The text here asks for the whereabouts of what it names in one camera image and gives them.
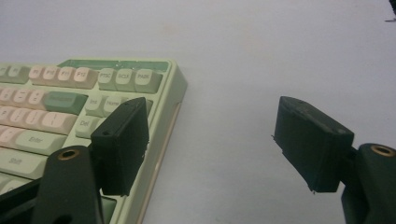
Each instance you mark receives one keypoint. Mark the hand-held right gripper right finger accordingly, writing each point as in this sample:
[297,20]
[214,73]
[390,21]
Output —
[314,146]

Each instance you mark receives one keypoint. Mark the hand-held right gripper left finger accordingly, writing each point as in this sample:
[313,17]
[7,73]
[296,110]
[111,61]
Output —
[118,149]

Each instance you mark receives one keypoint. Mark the green and cream mechanical keyboard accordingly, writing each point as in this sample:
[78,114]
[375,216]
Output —
[56,102]

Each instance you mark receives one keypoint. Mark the white table mat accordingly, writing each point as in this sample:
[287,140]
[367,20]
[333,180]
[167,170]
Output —
[249,46]

